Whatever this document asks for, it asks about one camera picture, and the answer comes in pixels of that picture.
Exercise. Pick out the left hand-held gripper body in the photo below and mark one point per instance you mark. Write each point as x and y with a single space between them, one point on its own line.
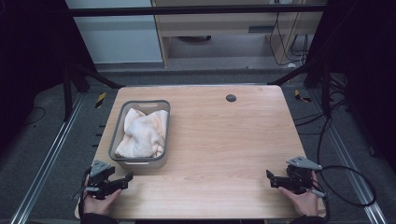
100 178

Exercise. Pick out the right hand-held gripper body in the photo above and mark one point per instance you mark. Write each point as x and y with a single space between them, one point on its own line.
299 178

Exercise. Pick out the grey plastic basket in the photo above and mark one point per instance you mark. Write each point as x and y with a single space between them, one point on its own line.
121 146

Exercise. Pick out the white towel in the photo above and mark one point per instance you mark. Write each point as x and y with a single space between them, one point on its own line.
144 133

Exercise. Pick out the person's left hand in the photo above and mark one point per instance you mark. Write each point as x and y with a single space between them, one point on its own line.
100 202

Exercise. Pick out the person's right hand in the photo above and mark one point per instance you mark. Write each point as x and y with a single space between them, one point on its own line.
301 201

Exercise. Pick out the black and yellow tape strip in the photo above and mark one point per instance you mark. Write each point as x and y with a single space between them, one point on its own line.
300 97
100 100

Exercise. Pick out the black metal stand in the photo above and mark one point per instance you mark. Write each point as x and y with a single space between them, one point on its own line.
323 77
67 93

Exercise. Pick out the black curtain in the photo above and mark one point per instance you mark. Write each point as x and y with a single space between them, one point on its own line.
31 62
367 62

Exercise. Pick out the white cabinet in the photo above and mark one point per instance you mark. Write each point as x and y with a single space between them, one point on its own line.
115 37

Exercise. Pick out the light wooden desk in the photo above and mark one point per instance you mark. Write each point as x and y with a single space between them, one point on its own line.
218 28

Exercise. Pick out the black horizontal bar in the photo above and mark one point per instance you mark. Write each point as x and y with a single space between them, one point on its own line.
186 10

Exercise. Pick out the aluminium floor rail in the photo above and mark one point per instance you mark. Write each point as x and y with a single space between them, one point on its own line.
46 161
348 161

